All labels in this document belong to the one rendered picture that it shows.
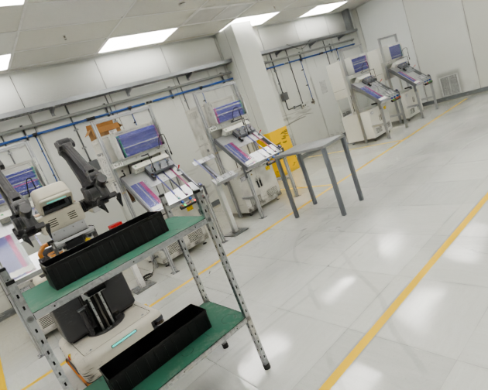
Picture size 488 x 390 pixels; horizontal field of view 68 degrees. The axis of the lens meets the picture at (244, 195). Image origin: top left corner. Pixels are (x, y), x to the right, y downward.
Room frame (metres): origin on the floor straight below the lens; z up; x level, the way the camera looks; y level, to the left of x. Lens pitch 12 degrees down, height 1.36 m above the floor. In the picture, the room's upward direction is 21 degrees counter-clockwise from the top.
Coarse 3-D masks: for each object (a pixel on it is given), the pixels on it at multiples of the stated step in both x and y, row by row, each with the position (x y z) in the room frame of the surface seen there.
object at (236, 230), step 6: (216, 186) 4.52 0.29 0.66; (222, 192) 4.52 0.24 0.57; (222, 198) 4.50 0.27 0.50; (222, 204) 4.53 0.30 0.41; (228, 204) 4.53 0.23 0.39; (228, 210) 4.51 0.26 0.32; (228, 216) 4.52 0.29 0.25; (234, 222) 4.52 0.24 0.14; (234, 228) 4.50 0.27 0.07; (240, 228) 4.61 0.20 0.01; (246, 228) 4.51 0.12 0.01; (228, 234) 4.54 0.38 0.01; (234, 234) 4.44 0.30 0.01
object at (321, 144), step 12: (312, 144) 4.07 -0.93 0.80; (324, 144) 3.76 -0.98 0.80; (276, 156) 4.20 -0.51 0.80; (300, 156) 4.46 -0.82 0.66; (324, 156) 3.71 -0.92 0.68; (348, 156) 3.97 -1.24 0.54; (288, 192) 4.20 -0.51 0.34; (312, 192) 4.47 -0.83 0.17; (336, 192) 3.70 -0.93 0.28; (360, 192) 3.97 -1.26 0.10
